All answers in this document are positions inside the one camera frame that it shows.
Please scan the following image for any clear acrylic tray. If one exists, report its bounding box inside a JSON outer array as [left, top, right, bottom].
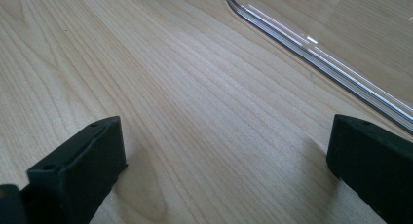
[[223, 0, 413, 135]]

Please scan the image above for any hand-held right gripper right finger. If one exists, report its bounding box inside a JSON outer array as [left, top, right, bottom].
[[325, 113, 413, 224]]

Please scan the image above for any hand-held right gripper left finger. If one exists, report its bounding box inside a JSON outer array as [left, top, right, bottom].
[[19, 115, 129, 224]]

